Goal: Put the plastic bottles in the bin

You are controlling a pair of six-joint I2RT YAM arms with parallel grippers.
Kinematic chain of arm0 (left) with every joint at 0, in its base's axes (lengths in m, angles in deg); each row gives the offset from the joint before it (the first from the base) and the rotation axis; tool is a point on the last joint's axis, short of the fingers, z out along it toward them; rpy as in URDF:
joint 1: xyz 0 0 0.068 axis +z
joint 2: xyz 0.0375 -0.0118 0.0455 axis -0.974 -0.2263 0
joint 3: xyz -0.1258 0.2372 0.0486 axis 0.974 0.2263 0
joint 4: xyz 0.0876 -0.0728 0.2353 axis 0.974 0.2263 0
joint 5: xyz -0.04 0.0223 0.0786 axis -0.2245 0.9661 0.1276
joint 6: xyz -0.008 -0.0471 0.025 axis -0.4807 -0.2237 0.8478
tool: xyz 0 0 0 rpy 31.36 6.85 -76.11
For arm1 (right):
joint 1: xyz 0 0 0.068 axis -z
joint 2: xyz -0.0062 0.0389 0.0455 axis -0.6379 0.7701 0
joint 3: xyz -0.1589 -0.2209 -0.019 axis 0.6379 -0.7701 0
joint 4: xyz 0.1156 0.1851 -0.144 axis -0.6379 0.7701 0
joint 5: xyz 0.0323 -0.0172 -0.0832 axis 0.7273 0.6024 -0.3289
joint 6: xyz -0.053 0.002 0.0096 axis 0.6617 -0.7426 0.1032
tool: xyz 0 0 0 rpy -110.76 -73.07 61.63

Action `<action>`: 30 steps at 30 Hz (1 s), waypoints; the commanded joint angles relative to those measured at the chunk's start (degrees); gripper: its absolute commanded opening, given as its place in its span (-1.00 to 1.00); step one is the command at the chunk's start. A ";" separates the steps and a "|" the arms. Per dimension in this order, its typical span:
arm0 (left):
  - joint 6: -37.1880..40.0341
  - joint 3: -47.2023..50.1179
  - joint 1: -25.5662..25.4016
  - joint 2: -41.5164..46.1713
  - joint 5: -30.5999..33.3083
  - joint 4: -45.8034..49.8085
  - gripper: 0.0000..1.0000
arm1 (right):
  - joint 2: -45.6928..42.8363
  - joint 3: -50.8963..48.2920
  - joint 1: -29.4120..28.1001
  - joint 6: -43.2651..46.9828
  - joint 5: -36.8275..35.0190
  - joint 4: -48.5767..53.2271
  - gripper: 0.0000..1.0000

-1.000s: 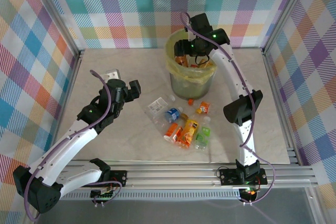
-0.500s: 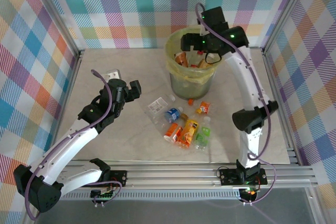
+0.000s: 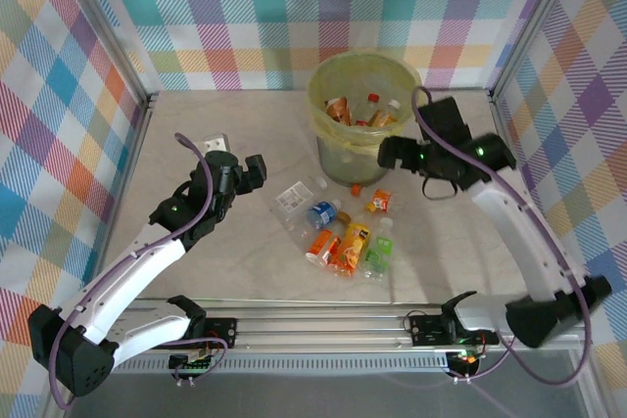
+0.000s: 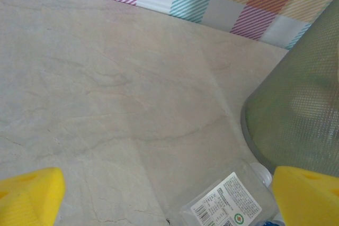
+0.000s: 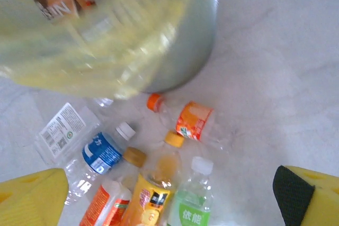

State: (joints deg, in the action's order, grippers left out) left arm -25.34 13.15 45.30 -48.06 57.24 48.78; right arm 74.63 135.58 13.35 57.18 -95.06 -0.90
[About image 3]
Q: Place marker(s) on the control board orange light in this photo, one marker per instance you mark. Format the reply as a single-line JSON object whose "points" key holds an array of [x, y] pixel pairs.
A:
{"points": [[465, 357]]}

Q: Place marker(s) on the green label bottle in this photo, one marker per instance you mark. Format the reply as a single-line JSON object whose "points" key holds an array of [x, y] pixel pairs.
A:
{"points": [[379, 249]]}

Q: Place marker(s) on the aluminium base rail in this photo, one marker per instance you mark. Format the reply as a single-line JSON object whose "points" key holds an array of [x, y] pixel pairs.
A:
{"points": [[318, 330]]}

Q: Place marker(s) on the yellow bottle brown cap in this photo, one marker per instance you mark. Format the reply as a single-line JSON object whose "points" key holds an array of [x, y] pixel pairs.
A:
{"points": [[355, 239]]}

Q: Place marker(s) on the small orange packet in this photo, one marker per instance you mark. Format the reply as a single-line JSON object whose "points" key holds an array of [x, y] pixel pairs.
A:
{"points": [[379, 200]]}

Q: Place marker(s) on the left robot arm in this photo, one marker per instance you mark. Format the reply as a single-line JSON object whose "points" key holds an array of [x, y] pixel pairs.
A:
{"points": [[142, 266]]}

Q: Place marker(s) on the aluminium frame post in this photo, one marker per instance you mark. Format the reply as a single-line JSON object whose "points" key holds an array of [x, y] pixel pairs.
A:
{"points": [[535, 21], [110, 29]]}

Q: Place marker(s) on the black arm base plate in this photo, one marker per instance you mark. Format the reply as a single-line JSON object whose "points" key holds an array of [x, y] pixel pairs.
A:
{"points": [[223, 330], [426, 330]]}

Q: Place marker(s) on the large clear bottle white label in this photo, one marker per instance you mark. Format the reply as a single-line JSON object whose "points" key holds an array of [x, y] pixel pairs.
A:
{"points": [[291, 198]]}

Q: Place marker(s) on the green terminal control board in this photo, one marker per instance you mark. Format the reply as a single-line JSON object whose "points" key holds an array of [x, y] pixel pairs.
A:
{"points": [[196, 364]]}

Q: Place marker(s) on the plaid fabric backdrop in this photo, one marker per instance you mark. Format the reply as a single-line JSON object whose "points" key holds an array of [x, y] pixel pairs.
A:
{"points": [[245, 21], [588, 144], [39, 144]]}

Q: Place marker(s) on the small bottle blue label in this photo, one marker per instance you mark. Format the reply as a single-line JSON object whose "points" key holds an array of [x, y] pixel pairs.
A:
{"points": [[321, 215]]}

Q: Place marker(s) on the clear bottle red cap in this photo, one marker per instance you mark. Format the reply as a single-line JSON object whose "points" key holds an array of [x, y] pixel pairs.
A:
{"points": [[374, 96]]}

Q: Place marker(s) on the translucent waste bin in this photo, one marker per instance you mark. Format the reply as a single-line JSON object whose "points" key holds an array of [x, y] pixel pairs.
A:
{"points": [[352, 168]]}

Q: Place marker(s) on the orange label bottle white cap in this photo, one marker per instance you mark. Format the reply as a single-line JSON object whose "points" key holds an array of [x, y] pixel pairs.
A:
{"points": [[321, 242]]}

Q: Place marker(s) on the aluminium frame side rail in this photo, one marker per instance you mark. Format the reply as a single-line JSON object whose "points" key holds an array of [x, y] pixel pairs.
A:
{"points": [[500, 117], [131, 158]]}

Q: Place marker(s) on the brown and white bottle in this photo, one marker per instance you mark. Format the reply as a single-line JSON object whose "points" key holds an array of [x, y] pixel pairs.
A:
{"points": [[338, 109]]}

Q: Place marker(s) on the yellow bin liner bag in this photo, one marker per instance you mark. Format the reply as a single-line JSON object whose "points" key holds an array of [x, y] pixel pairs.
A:
{"points": [[362, 70]]}

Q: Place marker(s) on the red-orange striped bottle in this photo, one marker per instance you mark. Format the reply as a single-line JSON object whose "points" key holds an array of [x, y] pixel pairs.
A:
{"points": [[333, 249]]}

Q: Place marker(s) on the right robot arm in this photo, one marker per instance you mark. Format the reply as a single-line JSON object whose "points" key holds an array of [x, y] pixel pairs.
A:
{"points": [[519, 237]]}

